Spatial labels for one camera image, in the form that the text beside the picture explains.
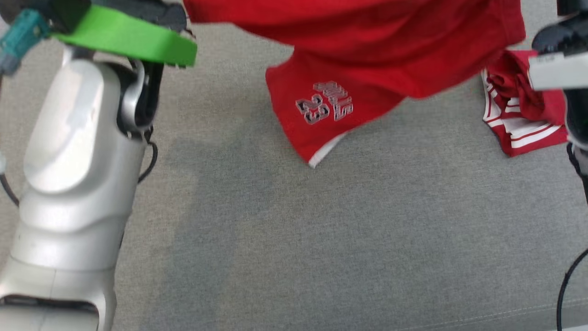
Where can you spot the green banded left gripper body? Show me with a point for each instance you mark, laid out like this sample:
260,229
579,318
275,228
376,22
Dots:
133,39

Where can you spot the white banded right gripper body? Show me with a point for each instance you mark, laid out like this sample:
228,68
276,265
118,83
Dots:
560,69

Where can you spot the red garment with white stripes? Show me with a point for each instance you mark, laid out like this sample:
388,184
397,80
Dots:
367,41

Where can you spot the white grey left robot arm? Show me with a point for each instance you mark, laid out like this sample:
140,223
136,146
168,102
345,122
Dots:
78,184

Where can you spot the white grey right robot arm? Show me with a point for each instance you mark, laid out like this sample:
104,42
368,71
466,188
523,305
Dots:
579,119

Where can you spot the grey fabric sofa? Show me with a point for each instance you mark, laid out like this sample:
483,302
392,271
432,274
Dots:
321,253

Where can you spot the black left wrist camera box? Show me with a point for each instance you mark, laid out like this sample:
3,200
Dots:
69,13

